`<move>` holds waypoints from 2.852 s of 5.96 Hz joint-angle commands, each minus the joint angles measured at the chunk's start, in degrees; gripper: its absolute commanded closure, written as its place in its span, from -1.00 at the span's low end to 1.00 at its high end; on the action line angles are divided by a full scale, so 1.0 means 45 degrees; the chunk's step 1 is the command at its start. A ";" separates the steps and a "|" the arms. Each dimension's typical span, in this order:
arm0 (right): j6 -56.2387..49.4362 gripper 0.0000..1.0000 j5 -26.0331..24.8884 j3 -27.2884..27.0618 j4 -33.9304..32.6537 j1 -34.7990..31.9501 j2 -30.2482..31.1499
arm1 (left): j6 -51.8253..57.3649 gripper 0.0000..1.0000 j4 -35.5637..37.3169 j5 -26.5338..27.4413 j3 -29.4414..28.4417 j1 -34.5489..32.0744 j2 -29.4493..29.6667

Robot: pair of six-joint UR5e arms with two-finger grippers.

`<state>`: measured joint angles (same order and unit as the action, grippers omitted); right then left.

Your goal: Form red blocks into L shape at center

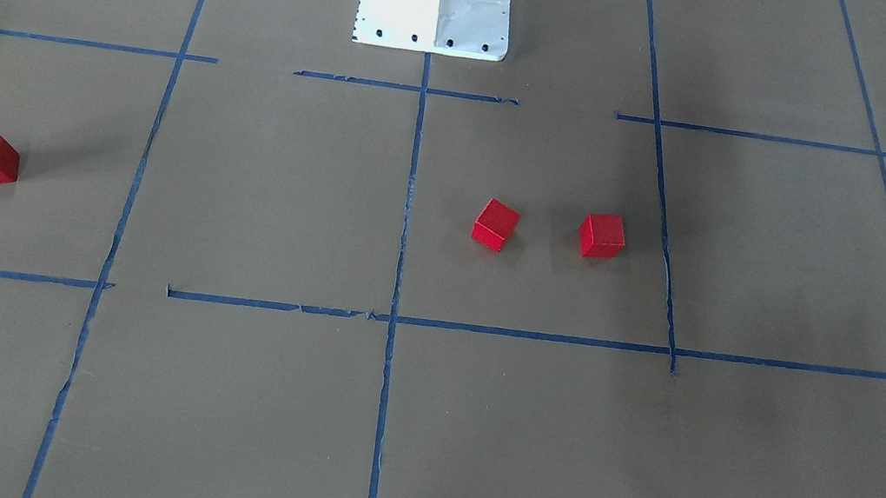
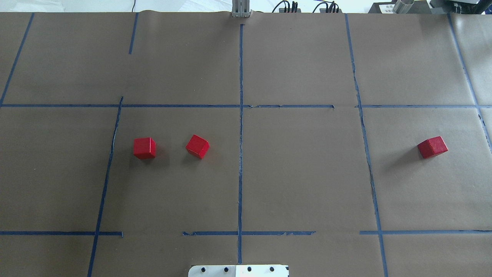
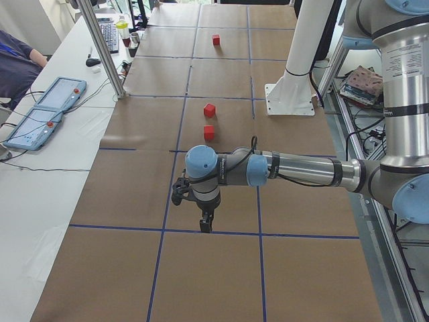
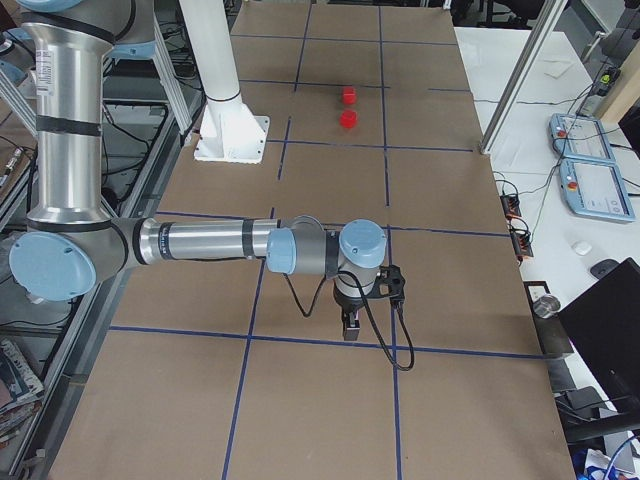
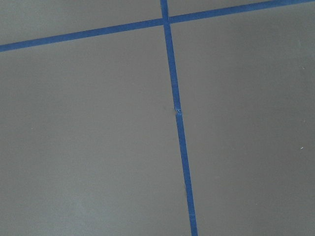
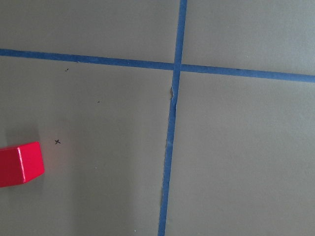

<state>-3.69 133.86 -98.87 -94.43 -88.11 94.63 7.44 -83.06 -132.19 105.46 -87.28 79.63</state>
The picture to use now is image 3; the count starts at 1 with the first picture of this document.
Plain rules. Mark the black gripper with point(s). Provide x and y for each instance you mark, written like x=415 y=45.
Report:
x=208 y=204

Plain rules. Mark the red cube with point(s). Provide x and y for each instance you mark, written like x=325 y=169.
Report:
x=216 y=40
x=209 y=110
x=209 y=132

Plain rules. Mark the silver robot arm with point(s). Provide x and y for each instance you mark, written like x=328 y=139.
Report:
x=399 y=180

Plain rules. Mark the upper blue teach pendant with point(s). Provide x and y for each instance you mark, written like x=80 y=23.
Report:
x=62 y=94

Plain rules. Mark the blue teach pendant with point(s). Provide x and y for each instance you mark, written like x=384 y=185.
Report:
x=62 y=94
x=34 y=130

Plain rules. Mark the lower blue teach pendant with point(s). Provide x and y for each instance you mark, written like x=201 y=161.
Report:
x=34 y=130

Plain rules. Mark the metal cup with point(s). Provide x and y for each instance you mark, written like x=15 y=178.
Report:
x=135 y=39

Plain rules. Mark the black computer mouse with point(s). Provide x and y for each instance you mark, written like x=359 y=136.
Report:
x=90 y=62

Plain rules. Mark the stack of books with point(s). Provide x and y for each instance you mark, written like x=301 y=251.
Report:
x=363 y=86

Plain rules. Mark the black keyboard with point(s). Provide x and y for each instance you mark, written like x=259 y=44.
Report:
x=110 y=34

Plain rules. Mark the yellow lid bottle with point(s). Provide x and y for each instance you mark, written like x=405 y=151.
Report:
x=122 y=27

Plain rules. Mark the seated person in blue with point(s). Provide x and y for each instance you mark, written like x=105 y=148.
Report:
x=20 y=66

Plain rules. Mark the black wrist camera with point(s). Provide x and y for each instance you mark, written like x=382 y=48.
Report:
x=181 y=191

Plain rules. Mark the white pedestal column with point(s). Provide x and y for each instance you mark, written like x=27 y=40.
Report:
x=292 y=95

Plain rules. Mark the aluminium frame post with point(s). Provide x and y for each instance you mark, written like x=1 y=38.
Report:
x=89 y=16

